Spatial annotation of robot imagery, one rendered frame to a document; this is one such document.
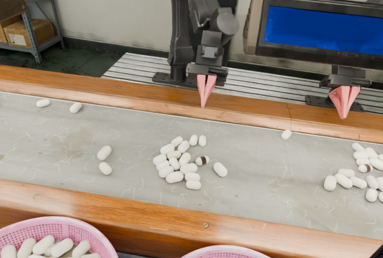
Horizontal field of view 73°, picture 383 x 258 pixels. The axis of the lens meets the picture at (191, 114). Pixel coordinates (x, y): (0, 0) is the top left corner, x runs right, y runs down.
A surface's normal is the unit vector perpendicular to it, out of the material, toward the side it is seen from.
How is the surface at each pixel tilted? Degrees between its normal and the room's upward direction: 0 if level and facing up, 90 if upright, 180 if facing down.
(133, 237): 90
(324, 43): 58
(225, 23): 44
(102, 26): 90
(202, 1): 29
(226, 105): 0
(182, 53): 78
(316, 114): 0
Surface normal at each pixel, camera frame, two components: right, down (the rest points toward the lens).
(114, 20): -0.19, 0.57
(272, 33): -0.07, 0.06
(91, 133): 0.07, -0.81
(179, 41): 0.36, 0.39
